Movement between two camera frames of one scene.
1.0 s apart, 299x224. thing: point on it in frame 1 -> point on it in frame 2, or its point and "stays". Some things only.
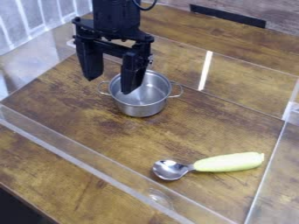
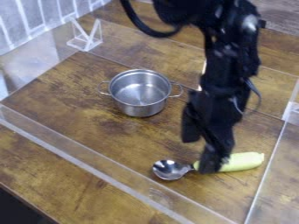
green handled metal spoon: [169, 170] stays
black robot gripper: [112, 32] -> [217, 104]
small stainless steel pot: [147, 99] stays
